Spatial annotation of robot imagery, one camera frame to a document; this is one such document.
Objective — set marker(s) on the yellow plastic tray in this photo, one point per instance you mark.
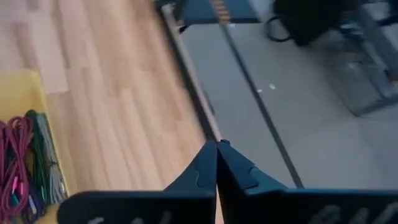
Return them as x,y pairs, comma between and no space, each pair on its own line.
18,93

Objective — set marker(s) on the black aluminium table frame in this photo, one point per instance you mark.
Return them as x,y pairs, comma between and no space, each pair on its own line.
201,115

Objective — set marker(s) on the black floor object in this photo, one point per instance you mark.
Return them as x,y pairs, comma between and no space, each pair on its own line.
311,18

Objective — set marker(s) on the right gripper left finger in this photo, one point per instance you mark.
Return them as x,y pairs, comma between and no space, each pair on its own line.
202,174

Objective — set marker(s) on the dark hazard-striped floor mat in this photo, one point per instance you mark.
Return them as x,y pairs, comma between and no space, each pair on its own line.
199,12

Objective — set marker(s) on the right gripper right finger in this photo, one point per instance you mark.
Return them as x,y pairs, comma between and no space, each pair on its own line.
236,174

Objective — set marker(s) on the grey metal furniture base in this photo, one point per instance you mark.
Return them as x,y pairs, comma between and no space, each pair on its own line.
373,87

